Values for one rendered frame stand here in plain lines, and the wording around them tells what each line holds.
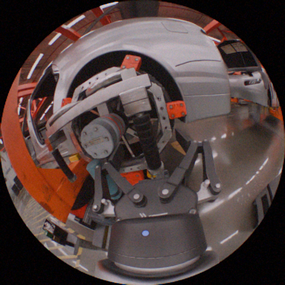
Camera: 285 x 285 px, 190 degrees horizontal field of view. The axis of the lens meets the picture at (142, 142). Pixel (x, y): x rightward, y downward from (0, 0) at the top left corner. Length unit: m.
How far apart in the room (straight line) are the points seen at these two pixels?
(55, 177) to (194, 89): 1.00
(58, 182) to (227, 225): 1.37
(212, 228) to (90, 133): 1.07
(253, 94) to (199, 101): 1.94
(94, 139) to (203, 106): 0.59
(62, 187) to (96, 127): 0.52
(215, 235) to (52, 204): 1.18
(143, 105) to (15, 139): 0.64
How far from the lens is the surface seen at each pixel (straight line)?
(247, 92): 2.38
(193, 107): 0.57
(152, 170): 0.23
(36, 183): 0.63
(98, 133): 0.29
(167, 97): 0.49
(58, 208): 0.68
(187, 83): 0.56
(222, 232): 1.02
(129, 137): 0.65
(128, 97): 0.17
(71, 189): 0.74
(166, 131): 0.42
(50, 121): 0.39
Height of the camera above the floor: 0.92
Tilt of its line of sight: 24 degrees down
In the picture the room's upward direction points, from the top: 18 degrees counter-clockwise
